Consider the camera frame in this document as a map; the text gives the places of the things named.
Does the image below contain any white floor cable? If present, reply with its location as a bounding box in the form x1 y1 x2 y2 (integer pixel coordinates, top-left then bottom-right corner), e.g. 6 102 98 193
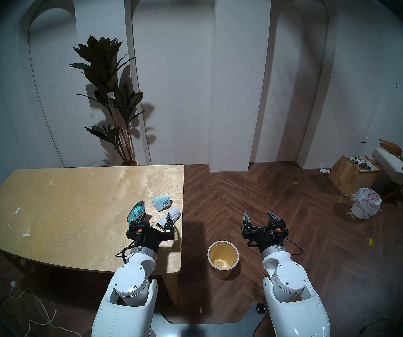
10 287 82 337

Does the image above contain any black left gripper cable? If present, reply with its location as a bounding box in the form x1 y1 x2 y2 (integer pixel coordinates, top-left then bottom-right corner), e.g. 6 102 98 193
115 247 135 264

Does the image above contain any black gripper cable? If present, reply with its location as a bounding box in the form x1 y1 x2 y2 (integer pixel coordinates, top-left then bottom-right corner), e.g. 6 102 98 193
115 247 135 264
284 237 303 257

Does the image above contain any light wooden table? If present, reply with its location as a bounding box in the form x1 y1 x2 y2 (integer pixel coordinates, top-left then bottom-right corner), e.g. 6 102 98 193
0 165 185 307

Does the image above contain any white paper carton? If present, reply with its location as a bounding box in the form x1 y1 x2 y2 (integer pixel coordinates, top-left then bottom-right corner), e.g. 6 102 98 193
157 207 182 228

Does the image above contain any white cushioned wooden armchair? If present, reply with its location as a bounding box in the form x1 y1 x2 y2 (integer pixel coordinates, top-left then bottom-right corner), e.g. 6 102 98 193
372 137 403 204

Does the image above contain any tall green leafy plant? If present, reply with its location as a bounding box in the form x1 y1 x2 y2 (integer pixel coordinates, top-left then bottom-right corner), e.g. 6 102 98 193
69 35 146 165

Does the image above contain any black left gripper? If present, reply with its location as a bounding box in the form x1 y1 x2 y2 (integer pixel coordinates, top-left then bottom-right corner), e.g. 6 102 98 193
126 212 174 253

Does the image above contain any cream round trash bin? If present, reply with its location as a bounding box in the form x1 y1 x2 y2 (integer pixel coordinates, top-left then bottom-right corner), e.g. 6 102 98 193
207 240 240 280

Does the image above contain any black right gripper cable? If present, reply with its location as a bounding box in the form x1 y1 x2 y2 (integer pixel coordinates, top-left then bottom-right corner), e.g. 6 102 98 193
284 237 303 257

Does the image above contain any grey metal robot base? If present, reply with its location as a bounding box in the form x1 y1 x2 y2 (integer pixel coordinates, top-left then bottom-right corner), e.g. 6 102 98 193
151 302 267 337

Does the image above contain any teal clear plastic package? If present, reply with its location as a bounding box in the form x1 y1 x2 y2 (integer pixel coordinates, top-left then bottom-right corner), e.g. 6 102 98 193
127 200 147 224

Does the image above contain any white bin with plastic bag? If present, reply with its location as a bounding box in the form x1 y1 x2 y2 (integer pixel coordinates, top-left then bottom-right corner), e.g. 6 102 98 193
350 187 382 220

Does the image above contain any light blue tissue packet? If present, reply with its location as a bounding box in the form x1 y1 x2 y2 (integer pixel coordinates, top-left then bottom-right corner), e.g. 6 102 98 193
151 195 172 211

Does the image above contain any mixed trash pile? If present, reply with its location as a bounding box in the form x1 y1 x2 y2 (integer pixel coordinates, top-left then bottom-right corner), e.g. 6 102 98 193
346 156 372 171

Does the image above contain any open cardboard box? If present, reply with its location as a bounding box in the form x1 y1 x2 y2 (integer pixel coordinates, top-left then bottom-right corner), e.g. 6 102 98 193
328 155 381 197

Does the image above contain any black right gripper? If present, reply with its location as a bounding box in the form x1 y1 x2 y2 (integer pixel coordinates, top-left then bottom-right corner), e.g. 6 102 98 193
241 211 290 250

